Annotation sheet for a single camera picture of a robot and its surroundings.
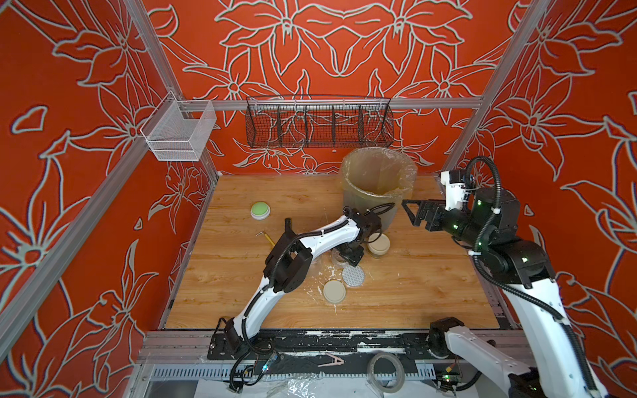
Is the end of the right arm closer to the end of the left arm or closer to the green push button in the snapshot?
the end of the left arm

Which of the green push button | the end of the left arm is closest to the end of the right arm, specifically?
the end of the left arm

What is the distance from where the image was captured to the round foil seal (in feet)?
2.85

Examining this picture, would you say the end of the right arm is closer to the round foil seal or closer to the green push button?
the round foil seal
